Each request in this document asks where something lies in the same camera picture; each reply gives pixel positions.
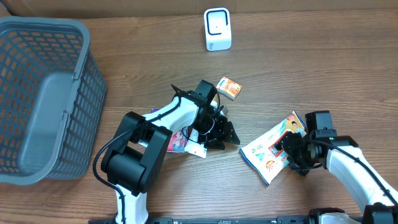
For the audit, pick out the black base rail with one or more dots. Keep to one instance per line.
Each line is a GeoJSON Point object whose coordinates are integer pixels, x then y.
{"type": "Point", "coordinates": [278, 220]}

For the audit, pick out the grey plastic basket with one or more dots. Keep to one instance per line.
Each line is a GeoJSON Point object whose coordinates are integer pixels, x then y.
{"type": "Point", "coordinates": [52, 98]}

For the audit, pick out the white bamboo print tube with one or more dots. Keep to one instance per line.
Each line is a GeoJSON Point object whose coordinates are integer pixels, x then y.
{"type": "Point", "coordinates": [193, 145]}

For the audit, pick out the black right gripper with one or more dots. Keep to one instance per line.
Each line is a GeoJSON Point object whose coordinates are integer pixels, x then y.
{"type": "Point", "coordinates": [286, 142]}

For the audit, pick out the red purple pad pack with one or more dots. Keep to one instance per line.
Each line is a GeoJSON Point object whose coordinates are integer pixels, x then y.
{"type": "Point", "coordinates": [178, 141]}

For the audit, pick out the yellow snack bag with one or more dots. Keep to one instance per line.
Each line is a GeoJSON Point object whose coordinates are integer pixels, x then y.
{"type": "Point", "coordinates": [264, 155]}

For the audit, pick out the white barcode scanner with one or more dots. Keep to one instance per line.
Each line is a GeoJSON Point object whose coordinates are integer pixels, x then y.
{"type": "Point", "coordinates": [217, 27]}

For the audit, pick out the orange kleenex tissue pack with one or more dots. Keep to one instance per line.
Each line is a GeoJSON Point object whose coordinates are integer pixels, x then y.
{"type": "Point", "coordinates": [229, 88]}

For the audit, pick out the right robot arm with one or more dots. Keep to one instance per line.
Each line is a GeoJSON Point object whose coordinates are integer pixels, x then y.
{"type": "Point", "coordinates": [342, 157]}

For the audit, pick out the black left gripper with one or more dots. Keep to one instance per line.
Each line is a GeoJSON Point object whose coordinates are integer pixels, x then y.
{"type": "Point", "coordinates": [224, 127]}

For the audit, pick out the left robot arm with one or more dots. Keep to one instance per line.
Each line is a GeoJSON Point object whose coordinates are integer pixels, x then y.
{"type": "Point", "coordinates": [130, 163]}

